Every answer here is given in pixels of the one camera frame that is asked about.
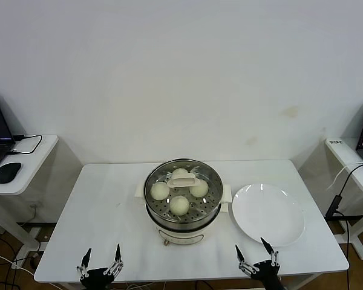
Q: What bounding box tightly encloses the stainless steel steamer basket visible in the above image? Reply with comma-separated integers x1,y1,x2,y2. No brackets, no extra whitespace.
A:
143,158,226,226

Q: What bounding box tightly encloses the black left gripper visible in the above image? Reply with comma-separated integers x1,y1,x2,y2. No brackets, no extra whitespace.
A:
76,243,125,290

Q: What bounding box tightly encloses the white steamed baozi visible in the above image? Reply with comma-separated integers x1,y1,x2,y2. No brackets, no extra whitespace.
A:
189,179,209,198
172,167,191,181
169,195,191,216
150,182,171,201

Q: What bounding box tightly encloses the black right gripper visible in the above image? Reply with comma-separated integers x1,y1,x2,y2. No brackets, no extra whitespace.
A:
235,237,284,290

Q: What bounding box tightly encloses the white floor cable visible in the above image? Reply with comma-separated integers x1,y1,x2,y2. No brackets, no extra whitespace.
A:
0,247,37,276

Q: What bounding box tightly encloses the round glass pot lid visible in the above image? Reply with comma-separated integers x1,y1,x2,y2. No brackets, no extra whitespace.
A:
144,158,225,224

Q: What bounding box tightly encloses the white round plate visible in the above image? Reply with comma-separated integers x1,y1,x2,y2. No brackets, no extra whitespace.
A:
232,183,306,248

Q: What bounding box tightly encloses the black laptop charger cable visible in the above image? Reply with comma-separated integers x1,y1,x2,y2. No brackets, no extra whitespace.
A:
7,134,44,155

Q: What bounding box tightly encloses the black cable with adapter block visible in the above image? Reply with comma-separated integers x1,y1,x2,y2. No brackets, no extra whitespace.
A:
325,164,363,290

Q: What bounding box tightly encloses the white electric cooking pot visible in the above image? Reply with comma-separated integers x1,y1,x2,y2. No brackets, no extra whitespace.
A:
135,183,233,246

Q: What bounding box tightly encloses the white flat cable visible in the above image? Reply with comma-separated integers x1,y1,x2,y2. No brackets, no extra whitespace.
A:
326,161,363,192

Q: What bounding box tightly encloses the white side table with mouse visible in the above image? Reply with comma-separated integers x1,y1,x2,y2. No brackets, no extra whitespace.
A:
0,134,60,251

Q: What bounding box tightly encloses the black computer mouse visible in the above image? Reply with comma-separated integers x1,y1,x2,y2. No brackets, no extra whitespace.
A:
0,161,22,184

